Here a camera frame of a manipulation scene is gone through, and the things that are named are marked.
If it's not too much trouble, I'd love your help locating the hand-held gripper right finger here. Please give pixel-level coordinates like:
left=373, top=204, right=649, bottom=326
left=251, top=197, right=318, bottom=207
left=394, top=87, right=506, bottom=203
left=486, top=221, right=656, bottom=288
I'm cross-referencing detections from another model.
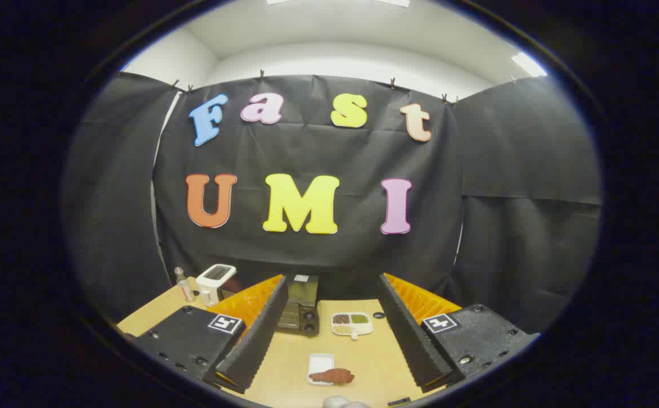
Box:
left=377, top=273, right=539, bottom=393

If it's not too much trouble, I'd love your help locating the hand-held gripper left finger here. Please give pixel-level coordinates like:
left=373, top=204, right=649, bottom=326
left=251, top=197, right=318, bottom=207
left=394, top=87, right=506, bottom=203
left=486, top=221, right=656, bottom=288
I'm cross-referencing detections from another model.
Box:
left=127, top=274, right=289, bottom=394

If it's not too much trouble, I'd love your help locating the black toaster oven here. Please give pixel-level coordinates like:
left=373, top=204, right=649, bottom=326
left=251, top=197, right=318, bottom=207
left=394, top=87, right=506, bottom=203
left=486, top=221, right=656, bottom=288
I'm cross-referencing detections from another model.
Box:
left=218, top=273, right=321, bottom=337

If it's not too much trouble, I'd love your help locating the red-brown meat slice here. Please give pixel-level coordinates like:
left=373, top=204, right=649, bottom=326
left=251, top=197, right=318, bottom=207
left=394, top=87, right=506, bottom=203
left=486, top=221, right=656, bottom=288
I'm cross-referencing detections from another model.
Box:
left=309, top=368, right=356, bottom=384

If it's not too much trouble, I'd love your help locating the white pop-up toaster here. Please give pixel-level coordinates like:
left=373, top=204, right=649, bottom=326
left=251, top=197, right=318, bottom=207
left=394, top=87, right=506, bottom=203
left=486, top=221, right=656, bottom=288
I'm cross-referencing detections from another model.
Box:
left=196, top=263, right=237, bottom=307

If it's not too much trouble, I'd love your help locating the white divided dish with beans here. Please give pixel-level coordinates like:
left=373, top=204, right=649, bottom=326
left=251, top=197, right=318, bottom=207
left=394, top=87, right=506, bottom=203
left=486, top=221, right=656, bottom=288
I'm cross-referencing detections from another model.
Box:
left=331, top=312, right=374, bottom=340

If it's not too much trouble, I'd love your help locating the small white rectangular plate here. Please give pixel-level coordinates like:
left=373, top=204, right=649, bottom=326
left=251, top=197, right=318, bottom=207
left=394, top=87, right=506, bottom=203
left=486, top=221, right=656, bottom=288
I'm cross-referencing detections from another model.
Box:
left=307, top=353, right=335, bottom=386

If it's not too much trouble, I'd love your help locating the small clear bottle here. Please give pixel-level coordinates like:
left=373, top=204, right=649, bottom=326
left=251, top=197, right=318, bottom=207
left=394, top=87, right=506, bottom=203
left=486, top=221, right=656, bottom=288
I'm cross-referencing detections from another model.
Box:
left=174, top=267, right=195, bottom=303

